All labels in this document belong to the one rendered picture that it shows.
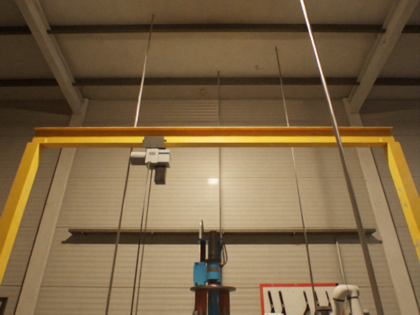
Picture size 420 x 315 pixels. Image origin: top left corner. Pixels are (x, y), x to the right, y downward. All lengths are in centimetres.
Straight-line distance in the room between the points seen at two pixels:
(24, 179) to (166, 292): 318
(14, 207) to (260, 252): 425
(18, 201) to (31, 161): 60
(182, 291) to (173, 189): 209
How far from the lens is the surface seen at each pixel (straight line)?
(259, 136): 436
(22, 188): 458
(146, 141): 426
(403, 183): 459
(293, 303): 611
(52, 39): 748
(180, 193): 651
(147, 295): 610
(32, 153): 480
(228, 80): 737
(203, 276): 427
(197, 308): 381
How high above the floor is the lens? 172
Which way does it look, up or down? 29 degrees up
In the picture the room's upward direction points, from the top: straight up
